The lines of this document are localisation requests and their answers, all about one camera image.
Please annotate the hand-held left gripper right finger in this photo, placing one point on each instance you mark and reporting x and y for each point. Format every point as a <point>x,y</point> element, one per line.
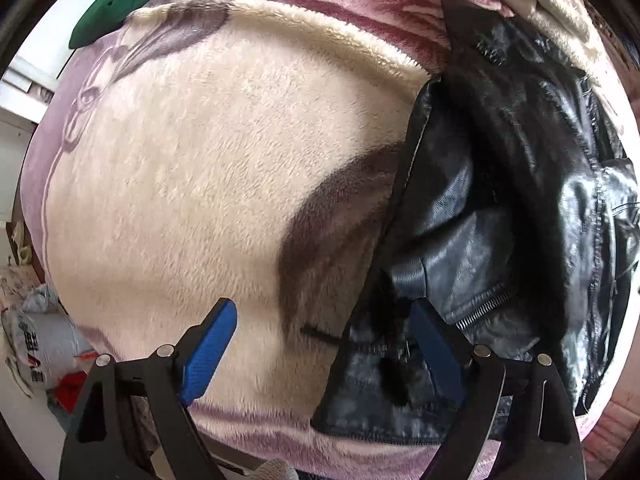
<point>435,355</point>

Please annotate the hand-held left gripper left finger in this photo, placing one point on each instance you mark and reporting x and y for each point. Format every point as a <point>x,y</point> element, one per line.
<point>210,350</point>

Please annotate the black leather jacket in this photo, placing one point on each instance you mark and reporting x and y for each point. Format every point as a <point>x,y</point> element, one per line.
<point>480,210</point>

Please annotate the red cloth item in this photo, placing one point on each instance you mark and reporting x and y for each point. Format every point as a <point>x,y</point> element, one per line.
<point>72,392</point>

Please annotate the grey plastic bag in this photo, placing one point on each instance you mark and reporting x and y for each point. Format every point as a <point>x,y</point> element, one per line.
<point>50,335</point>

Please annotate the floral fleece blanket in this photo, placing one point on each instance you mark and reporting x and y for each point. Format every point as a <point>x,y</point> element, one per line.
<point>200,185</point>

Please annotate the white wardrobe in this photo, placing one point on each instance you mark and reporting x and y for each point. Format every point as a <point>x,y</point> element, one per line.
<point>30,90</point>

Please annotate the green garment with white stripes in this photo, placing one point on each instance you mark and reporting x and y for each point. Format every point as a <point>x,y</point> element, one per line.
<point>125,0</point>

